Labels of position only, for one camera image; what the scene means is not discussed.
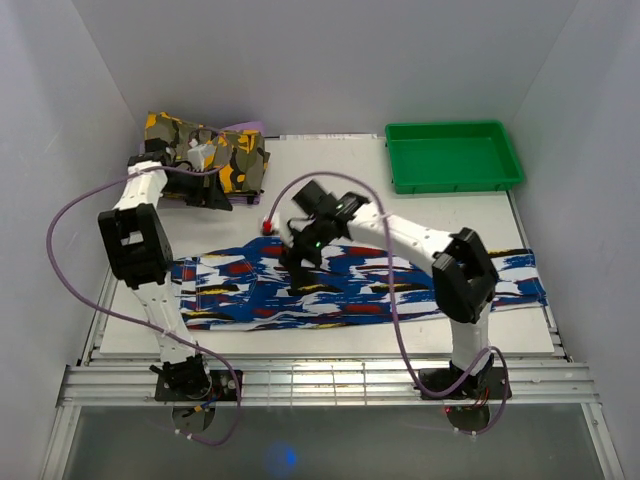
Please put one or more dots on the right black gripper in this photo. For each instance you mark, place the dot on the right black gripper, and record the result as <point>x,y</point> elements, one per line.
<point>299,275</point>

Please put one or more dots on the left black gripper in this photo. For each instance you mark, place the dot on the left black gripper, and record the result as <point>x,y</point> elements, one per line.
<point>213,197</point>

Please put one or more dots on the blue white red patterned trousers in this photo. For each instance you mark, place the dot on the blue white red patterned trousers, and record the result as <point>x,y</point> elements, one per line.
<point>247,289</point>

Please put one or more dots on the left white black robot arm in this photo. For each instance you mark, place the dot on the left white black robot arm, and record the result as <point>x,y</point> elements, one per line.
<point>140,254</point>

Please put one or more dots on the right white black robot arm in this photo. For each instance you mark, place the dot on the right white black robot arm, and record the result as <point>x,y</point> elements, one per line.
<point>463,275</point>

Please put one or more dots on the camouflage yellow green trousers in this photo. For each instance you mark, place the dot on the camouflage yellow green trousers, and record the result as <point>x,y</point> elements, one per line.
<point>241,156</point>

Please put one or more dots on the green plastic tray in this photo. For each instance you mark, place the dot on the green plastic tray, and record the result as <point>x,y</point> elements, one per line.
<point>452,157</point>

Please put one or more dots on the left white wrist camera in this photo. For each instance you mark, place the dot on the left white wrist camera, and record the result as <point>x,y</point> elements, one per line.
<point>201,157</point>

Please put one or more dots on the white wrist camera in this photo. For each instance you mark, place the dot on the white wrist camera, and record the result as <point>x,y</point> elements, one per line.
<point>276,227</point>
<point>201,157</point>

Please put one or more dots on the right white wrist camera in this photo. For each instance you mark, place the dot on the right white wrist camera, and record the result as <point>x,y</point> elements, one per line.
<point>276,227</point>

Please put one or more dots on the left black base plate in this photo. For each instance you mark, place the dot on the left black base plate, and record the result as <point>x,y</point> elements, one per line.
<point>216,385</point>

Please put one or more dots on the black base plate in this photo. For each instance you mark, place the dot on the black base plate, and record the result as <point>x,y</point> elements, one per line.
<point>216,385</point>
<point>489,384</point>

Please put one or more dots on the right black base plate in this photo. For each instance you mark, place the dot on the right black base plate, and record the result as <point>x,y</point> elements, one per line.
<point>489,384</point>

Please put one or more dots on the aluminium frame rail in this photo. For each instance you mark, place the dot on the aluminium frame rail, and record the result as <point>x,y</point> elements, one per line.
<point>326,383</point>

